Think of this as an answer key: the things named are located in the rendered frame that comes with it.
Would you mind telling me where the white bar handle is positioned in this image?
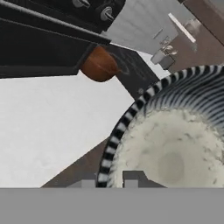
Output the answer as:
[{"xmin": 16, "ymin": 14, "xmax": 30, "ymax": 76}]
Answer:
[{"xmin": 167, "ymin": 12, "xmax": 197, "ymax": 44}]

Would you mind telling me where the black hob surface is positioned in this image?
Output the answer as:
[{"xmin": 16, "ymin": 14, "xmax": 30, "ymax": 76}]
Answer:
[{"xmin": 101, "ymin": 43, "xmax": 160, "ymax": 101}]

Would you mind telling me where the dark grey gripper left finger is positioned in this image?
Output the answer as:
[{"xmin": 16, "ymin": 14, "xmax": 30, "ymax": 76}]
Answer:
[{"xmin": 67, "ymin": 172, "xmax": 98, "ymax": 189}]

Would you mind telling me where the brown round bowl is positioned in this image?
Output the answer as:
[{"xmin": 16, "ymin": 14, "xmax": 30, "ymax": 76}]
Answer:
[{"xmin": 80, "ymin": 45, "xmax": 123, "ymax": 83}]

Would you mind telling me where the grey metal tap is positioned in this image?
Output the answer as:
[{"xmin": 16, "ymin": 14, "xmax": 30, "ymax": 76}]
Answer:
[{"xmin": 150, "ymin": 36, "xmax": 179, "ymax": 71}]

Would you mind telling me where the black white striped bowl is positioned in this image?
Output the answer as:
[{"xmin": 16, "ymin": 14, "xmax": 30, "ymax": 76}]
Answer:
[{"xmin": 95, "ymin": 64, "xmax": 224, "ymax": 189}]

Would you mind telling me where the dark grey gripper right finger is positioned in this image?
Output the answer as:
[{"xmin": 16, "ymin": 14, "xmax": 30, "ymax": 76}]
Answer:
[{"xmin": 122, "ymin": 170, "xmax": 166, "ymax": 189}]

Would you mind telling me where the silver stove knob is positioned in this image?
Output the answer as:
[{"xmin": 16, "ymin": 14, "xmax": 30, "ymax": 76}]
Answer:
[
  {"xmin": 100, "ymin": 6, "xmax": 115, "ymax": 22},
  {"xmin": 72, "ymin": 0, "xmax": 92, "ymax": 9}
]

